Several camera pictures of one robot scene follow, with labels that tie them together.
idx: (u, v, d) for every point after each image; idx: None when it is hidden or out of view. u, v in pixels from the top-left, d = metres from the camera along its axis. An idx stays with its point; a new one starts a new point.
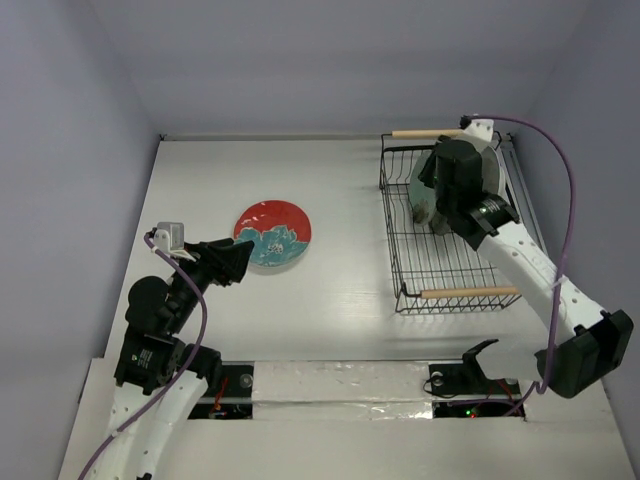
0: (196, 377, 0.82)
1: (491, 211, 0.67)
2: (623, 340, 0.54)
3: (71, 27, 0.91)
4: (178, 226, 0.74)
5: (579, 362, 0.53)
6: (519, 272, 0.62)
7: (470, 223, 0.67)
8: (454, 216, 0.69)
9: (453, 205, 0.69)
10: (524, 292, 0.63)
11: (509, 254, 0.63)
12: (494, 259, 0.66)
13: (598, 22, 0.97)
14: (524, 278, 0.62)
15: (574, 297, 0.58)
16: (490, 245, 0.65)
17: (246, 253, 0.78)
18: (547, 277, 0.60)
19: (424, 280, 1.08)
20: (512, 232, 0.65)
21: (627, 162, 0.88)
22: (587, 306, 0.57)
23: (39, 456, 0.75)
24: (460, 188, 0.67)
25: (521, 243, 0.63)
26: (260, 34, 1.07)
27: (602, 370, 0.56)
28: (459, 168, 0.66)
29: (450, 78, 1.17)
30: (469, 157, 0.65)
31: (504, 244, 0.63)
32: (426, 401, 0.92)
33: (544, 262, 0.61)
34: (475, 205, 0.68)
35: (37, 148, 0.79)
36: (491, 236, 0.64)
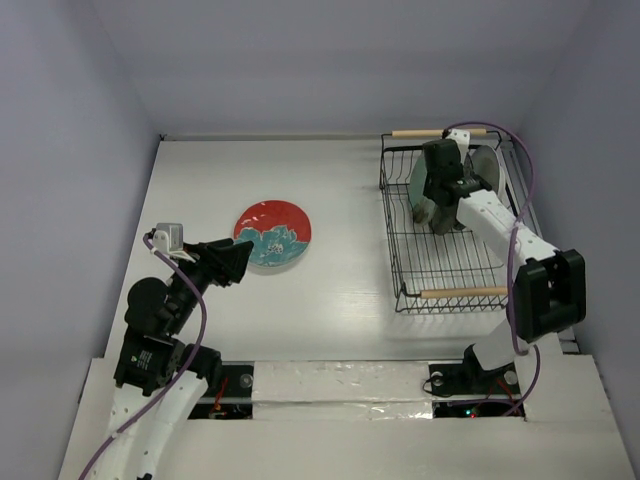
0: (196, 377, 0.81)
1: (469, 186, 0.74)
2: (575, 273, 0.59)
3: (72, 28, 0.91)
4: (177, 227, 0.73)
5: (529, 290, 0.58)
6: (486, 227, 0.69)
7: (449, 195, 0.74)
8: (436, 193, 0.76)
9: (435, 184, 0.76)
10: (492, 244, 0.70)
11: (478, 212, 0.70)
12: (467, 219, 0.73)
13: (602, 17, 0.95)
14: (489, 229, 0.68)
15: (530, 239, 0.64)
16: (464, 207, 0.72)
17: (246, 253, 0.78)
18: (506, 225, 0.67)
19: (424, 281, 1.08)
20: (483, 195, 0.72)
21: (629, 159, 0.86)
22: (542, 246, 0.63)
23: (39, 456, 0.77)
24: (440, 169, 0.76)
25: (489, 204, 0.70)
26: (260, 33, 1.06)
27: (560, 310, 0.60)
28: (438, 152, 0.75)
29: (452, 75, 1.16)
30: (446, 143, 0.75)
31: (474, 203, 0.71)
32: (426, 401, 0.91)
33: (505, 215, 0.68)
34: (454, 180, 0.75)
35: (38, 152, 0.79)
36: (463, 199, 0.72)
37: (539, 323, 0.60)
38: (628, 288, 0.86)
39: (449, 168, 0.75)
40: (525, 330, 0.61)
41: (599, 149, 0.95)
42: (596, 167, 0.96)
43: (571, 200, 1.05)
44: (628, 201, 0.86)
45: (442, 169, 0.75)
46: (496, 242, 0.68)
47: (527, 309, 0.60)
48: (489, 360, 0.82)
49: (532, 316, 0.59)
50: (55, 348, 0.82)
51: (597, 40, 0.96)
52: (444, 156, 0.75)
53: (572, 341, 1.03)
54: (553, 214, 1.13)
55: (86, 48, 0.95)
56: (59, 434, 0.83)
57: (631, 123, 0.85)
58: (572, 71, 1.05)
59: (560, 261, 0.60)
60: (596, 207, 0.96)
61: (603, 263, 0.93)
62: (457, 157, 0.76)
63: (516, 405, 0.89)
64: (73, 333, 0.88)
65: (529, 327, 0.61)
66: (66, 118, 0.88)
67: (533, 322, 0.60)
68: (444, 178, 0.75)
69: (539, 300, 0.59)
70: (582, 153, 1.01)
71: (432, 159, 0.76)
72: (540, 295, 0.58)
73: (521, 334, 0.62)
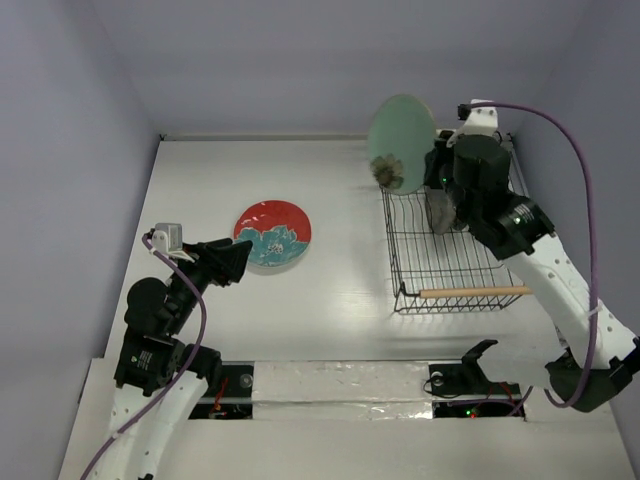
0: (196, 377, 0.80)
1: (525, 221, 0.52)
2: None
3: (72, 28, 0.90)
4: (176, 226, 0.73)
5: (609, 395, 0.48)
6: (550, 296, 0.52)
7: (498, 235, 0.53)
8: (479, 225, 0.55)
9: (477, 213, 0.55)
10: (551, 312, 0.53)
11: (545, 276, 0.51)
12: (520, 273, 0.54)
13: (602, 16, 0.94)
14: (555, 299, 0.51)
15: (610, 326, 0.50)
16: (523, 264, 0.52)
17: (245, 252, 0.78)
18: (584, 301, 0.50)
19: (424, 280, 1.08)
20: (548, 246, 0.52)
21: (628, 159, 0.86)
22: (622, 337, 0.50)
23: (39, 456, 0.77)
24: (485, 192, 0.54)
25: (557, 262, 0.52)
26: (260, 32, 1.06)
27: None
28: (484, 171, 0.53)
29: (452, 75, 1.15)
30: (497, 157, 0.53)
31: (541, 262, 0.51)
32: (426, 401, 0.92)
33: (580, 285, 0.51)
34: (504, 212, 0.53)
35: (37, 152, 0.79)
36: (526, 254, 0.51)
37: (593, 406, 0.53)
38: (628, 289, 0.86)
39: (496, 191, 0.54)
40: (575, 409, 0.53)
41: (600, 149, 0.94)
42: (595, 168, 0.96)
43: (572, 200, 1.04)
44: (628, 201, 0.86)
45: (488, 193, 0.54)
46: (560, 315, 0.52)
47: (591, 402, 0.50)
48: (488, 361, 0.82)
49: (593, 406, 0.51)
50: (55, 348, 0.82)
51: (597, 39, 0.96)
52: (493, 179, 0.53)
53: None
54: (553, 215, 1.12)
55: (85, 48, 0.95)
56: (59, 434, 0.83)
57: (631, 123, 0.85)
58: (572, 72, 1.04)
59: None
60: (596, 207, 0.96)
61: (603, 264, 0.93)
62: (507, 177, 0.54)
63: (519, 409, 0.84)
64: (72, 333, 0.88)
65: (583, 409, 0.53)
66: (65, 119, 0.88)
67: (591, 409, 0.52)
68: (487, 208, 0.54)
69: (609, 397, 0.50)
70: None
71: (474, 180, 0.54)
72: None
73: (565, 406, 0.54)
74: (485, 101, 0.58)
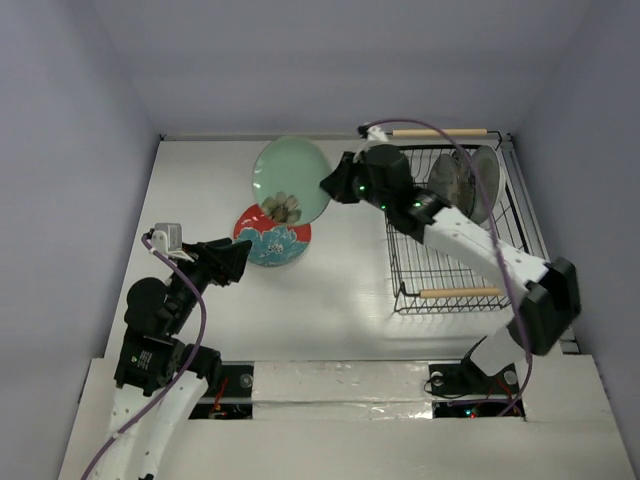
0: (196, 377, 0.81)
1: (427, 205, 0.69)
2: (569, 282, 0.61)
3: (72, 28, 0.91)
4: (175, 227, 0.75)
5: (540, 314, 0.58)
6: (463, 251, 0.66)
7: (410, 221, 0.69)
8: (395, 216, 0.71)
9: (392, 208, 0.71)
10: (474, 266, 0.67)
11: (451, 237, 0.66)
12: (438, 244, 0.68)
13: (602, 16, 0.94)
14: (468, 253, 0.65)
15: (517, 258, 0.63)
16: (432, 235, 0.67)
17: (245, 252, 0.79)
18: (486, 245, 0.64)
19: (424, 281, 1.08)
20: (447, 216, 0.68)
21: (628, 159, 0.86)
22: (531, 264, 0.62)
23: (39, 456, 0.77)
24: (394, 190, 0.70)
25: (459, 224, 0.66)
26: (260, 32, 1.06)
27: (564, 318, 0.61)
28: (389, 174, 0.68)
29: (452, 76, 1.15)
30: (398, 160, 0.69)
31: (443, 228, 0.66)
32: (426, 401, 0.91)
33: (482, 235, 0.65)
34: (409, 202, 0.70)
35: (37, 153, 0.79)
36: (430, 226, 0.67)
37: (550, 337, 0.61)
38: (627, 289, 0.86)
39: (402, 187, 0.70)
40: (538, 348, 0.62)
41: (599, 149, 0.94)
42: (595, 168, 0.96)
43: (571, 200, 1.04)
44: (627, 201, 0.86)
45: (396, 190, 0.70)
46: (478, 264, 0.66)
47: (536, 329, 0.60)
48: (485, 360, 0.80)
49: (542, 336, 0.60)
50: (55, 348, 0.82)
51: (597, 40, 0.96)
52: (396, 178, 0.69)
53: (572, 341, 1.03)
54: (553, 215, 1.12)
55: (85, 49, 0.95)
56: (59, 434, 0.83)
57: (631, 124, 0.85)
58: (571, 72, 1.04)
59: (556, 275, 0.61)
60: (596, 208, 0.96)
61: (603, 264, 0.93)
62: (407, 174, 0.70)
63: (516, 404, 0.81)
64: (73, 333, 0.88)
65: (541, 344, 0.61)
66: (65, 119, 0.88)
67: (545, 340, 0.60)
68: (398, 202, 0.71)
69: (549, 320, 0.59)
70: (582, 153, 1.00)
71: (385, 180, 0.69)
72: (550, 315, 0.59)
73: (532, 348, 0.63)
74: (377, 120, 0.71)
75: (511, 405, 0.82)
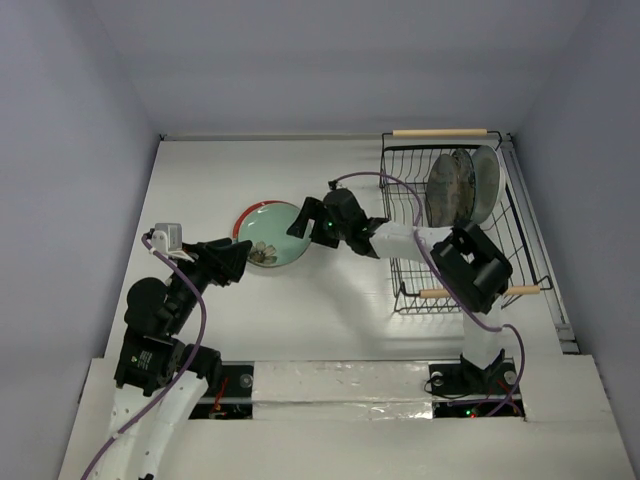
0: (196, 378, 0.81)
1: (372, 229, 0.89)
2: (477, 236, 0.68)
3: (72, 28, 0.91)
4: (175, 227, 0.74)
5: (448, 265, 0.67)
6: (398, 247, 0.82)
7: (363, 243, 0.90)
8: (351, 242, 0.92)
9: (348, 236, 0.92)
10: (411, 255, 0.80)
11: (386, 238, 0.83)
12: (383, 249, 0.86)
13: (601, 16, 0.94)
14: (402, 247, 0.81)
15: (431, 230, 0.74)
16: (378, 244, 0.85)
17: (244, 253, 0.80)
18: (407, 231, 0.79)
19: (424, 280, 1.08)
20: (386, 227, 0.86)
21: (628, 159, 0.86)
22: (441, 231, 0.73)
23: (39, 456, 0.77)
24: (347, 221, 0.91)
25: (392, 228, 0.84)
26: (259, 32, 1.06)
27: (485, 270, 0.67)
28: (342, 210, 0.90)
29: (452, 77, 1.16)
30: (345, 200, 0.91)
31: (381, 235, 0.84)
32: (426, 401, 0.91)
33: (405, 227, 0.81)
34: (361, 228, 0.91)
35: (36, 153, 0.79)
36: (373, 237, 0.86)
37: (480, 292, 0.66)
38: (627, 289, 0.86)
39: (354, 218, 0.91)
40: (474, 304, 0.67)
41: (600, 150, 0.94)
42: (595, 169, 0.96)
43: (572, 200, 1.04)
44: (627, 202, 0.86)
45: (350, 222, 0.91)
46: (412, 252, 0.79)
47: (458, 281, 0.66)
48: (475, 353, 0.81)
49: (466, 288, 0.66)
50: (55, 348, 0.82)
51: (596, 39, 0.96)
52: (347, 211, 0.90)
53: (572, 341, 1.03)
54: (553, 214, 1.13)
55: (86, 49, 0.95)
56: (59, 433, 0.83)
57: (632, 123, 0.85)
58: (571, 71, 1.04)
59: (463, 234, 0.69)
60: (595, 208, 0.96)
61: (603, 264, 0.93)
62: (357, 208, 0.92)
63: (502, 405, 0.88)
64: (73, 334, 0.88)
65: (473, 298, 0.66)
66: (64, 119, 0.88)
67: (473, 292, 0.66)
68: (353, 229, 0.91)
69: (464, 270, 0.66)
70: (581, 153, 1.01)
71: (339, 215, 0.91)
72: (461, 265, 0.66)
73: (474, 309, 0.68)
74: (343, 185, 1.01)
75: (500, 404, 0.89)
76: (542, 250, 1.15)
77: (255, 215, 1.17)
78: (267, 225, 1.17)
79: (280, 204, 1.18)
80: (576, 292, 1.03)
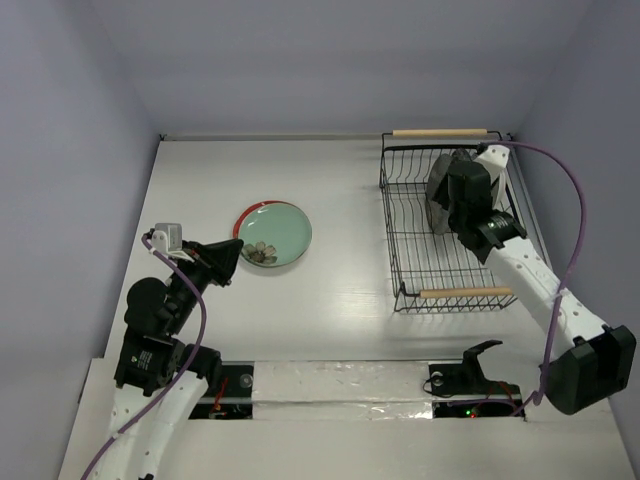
0: (196, 377, 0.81)
1: (498, 227, 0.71)
2: (625, 357, 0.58)
3: (72, 28, 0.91)
4: (175, 226, 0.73)
5: (578, 372, 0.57)
6: (524, 284, 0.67)
7: (478, 237, 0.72)
8: (463, 230, 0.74)
9: (462, 220, 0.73)
10: (526, 302, 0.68)
11: (515, 267, 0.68)
12: (498, 269, 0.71)
13: (600, 18, 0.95)
14: (528, 290, 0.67)
15: (575, 310, 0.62)
16: (498, 259, 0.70)
17: (236, 250, 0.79)
18: (548, 288, 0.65)
19: (423, 280, 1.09)
20: (520, 246, 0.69)
21: (628, 160, 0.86)
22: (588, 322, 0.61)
23: (39, 457, 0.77)
24: (470, 204, 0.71)
25: (526, 256, 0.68)
26: (259, 33, 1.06)
27: (601, 387, 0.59)
28: (468, 185, 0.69)
29: (452, 77, 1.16)
30: (480, 176, 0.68)
31: (512, 256, 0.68)
32: (426, 401, 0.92)
33: (547, 274, 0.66)
34: (482, 220, 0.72)
35: (37, 154, 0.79)
36: (497, 248, 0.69)
37: (578, 403, 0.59)
38: (626, 289, 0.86)
39: (478, 203, 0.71)
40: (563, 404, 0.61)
41: (599, 150, 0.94)
42: (594, 169, 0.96)
43: (572, 200, 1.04)
44: (627, 201, 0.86)
45: (472, 205, 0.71)
46: (533, 302, 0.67)
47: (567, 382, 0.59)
48: (491, 364, 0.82)
49: (572, 397, 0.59)
50: (55, 348, 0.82)
51: (596, 40, 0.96)
52: (475, 193, 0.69)
53: None
54: (552, 215, 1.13)
55: (86, 48, 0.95)
56: (59, 434, 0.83)
57: (631, 123, 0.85)
58: (571, 72, 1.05)
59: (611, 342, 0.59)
60: (596, 208, 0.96)
61: (602, 264, 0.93)
62: (488, 190, 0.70)
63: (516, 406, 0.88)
64: (73, 333, 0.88)
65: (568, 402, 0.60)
66: (65, 120, 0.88)
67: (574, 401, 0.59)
68: (471, 215, 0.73)
69: (583, 382, 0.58)
70: (581, 154, 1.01)
71: (462, 193, 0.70)
72: (585, 378, 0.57)
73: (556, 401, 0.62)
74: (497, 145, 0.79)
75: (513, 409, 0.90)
76: (541, 250, 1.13)
77: (254, 216, 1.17)
78: (267, 226, 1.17)
79: (280, 203, 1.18)
80: (575, 292, 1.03)
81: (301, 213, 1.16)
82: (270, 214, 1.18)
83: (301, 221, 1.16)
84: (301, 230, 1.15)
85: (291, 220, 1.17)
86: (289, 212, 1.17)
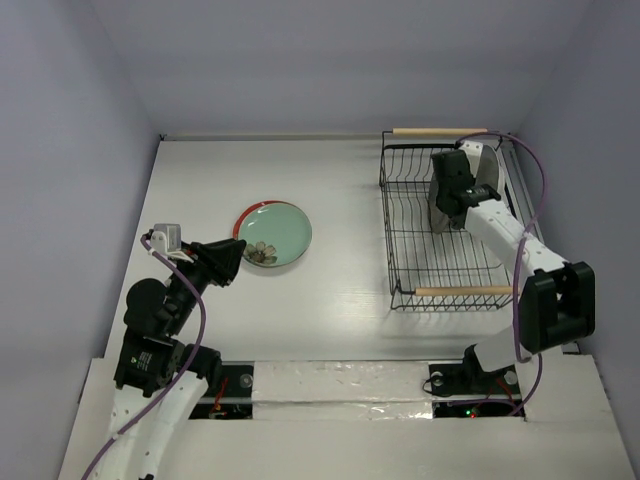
0: (196, 378, 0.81)
1: (478, 194, 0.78)
2: (585, 287, 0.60)
3: (72, 28, 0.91)
4: (174, 227, 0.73)
5: (537, 299, 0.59)
6: (494, 235, 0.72)
7: (459, 203, 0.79)
8: (445, 201, 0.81)
9: (444, 192, 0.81)
10: (500, 253, 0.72)
11: (487, 221, 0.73)
12: (474, 228, 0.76)
13: (601, 18, 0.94)
14: (498, 239, 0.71)
15: (539, 250, 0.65)
16: (473, 218, 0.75)
17: (239, 252, 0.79)
18: (515, 234, 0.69)
19: (420, 279, 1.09)
20: (493, 206, 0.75)
21: (628, 160, 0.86)
22: (550, 257, 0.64)
23: (39, 456, 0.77)
24: (450, 178, 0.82)
25: (498, 213, 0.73)
26: (259, 33, 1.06)
27: (566, 321, 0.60)
28: (447, 161, 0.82)
29: (452, 78, 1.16)
30: (456, 153, 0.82)
31: (484, 212, 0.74)
32: (426, 401, 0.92)
33: (514, 224, 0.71)
34: (462, 190, 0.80)
35: (37, 156, 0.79)
36: (472, 208, 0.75)
37: (545, 340, 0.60)
38: (626, 290, 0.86)
39: (456, 177, 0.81)
40: (531, 344, 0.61)
41: (599, 150, 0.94)
42: (594, 170, 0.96)
43: (571, 200, 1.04)
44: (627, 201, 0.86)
45: (451, 178, 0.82)
46: (504, 252, 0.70)
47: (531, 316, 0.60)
48: (488, 361, 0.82)
49: (537, 330, 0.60)
50: (55, 348, 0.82)
51: (596, 40, 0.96)
52: (453, 165, 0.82)
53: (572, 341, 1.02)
54: (551, 215, 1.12)
55: (85, 48, 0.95)
56: (59, 433, 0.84)
57: (631, 123, 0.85)
58: (571, 72, 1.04)
59: (570, 274, 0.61)
60: (596, 208, 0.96)
61: (602, 264, 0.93)
62: (464, 167, 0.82)
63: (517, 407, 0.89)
64: (73, 334, 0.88)
65: (535, 339, 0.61)
66: (65, 121, 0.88)
67: (540, 336, 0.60)
68: (453, 188, 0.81)
69: (546, 312, 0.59)
70: (580, 154, 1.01)
71: (442, 169, 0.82)
72: (547, 307, 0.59)
73: (526, 344, 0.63)
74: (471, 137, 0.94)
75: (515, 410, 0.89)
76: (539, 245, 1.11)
77: (254, 217, 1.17)
78: (267, 226, 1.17)
79: (280, 203, 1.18)
80: None
81: (302, 214, 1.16)
82: (271, 214, 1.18)
83: (302, 222, 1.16)
84: (302, 232, 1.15)
85: (291, 220, 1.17)
86: (290, 213, 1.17)
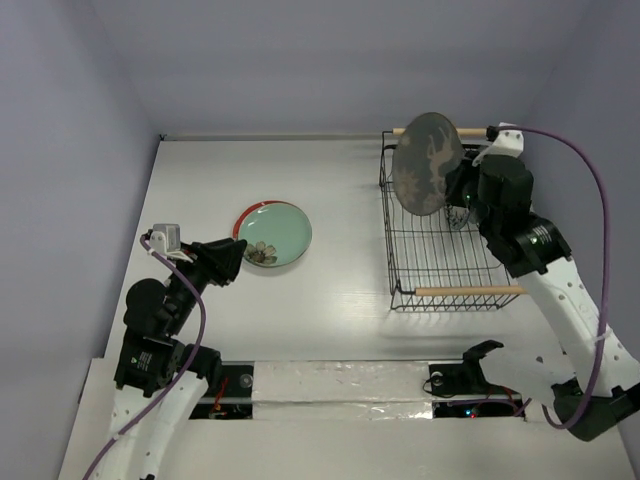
0: (196, 378, 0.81)
1: (542, 242, 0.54)
2: None
3: (71, 28, 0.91)
4: (174, 227, 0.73)
5: (607, 423, 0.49)
6: (561, 318, 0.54)
7: (517, 252, 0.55)
8: (495, 239, 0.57)
9: (495, 228, 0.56)
10: (561, 338, 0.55)
11: (556, 297, 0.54)
12: (531, 292, 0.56)
13: (602, 17, 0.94)
14: (566, 325, 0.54)
15: (616, 355, 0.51)
16: (535, 282, 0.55)
17: (238, 252, 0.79)
18: (591, 327, 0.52)
19: (420, 279, 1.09)
20: (563, 269, 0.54)
21: (629, 159, 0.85)
22: (628, 368, 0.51)
23: (39, 457, 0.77)
24: (506, 210, 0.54)
25: (570, 284, 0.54)
26: (258, 33, 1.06)
27: None
28: (508, 189, 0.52)
29: (452, 78, 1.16)
30: (523, 175, 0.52)
31: (553, 283, 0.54)
32: (426, 401, 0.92)
33: (589, 309, 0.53)
34: (521, 230, 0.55)
35: (37, 156, 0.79)
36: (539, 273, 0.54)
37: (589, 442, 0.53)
38: (625, 290, 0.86)
39: (516, 210, 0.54)
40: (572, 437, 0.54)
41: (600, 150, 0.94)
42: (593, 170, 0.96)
43: (572, 201, 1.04)
44: (628, 201, 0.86)
45: (508, 211, 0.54)
46: (567, 340, 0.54)
47: (589, 428, 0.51)
48: (491, 370, 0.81)
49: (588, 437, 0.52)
50: (55, 349, 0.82)
51: (597, 40, 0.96)
52: (515, 198, 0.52)
53: None
54: (552, 215, 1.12)
55: (85, 48, 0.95)
56: (59, 435, 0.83)
57: (631, 123, 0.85)
58: (572, 71, 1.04)
59: None
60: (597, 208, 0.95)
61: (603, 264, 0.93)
62: (528, 195, 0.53)
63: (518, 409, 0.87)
64: (73, 334, 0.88)
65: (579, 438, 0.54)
66: (65, 121, 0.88)
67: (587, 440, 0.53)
68: (507, 225, 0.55)
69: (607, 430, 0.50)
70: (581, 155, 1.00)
71: (497, 196, 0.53)
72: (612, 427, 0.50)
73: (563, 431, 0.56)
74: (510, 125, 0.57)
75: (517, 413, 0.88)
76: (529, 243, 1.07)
77: (254, 217, 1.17)
78: (267, 226, 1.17)
79: (280, 203, 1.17)
80: None
81: (302, 214, 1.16)
82: (270, 215, 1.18)
83: (302, 222, 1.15)
84: (302, 232, 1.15)
85: (290, 220, 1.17)
86: (290, 213, 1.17)
